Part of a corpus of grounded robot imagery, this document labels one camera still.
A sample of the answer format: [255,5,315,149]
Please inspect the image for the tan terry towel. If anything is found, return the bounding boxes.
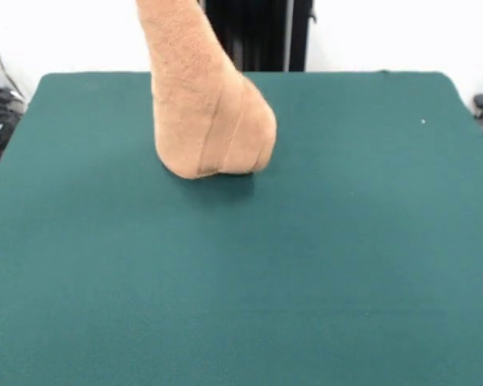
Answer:
[135,0,278,180]

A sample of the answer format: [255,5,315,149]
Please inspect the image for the black metal stand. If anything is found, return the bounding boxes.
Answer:
[199,0,319,72]

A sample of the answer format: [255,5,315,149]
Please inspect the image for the black equipment pile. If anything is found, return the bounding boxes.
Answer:
[0,62,27,166]

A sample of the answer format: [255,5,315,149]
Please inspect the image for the dark green table cloth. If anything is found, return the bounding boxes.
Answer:
[0,70,483,386]

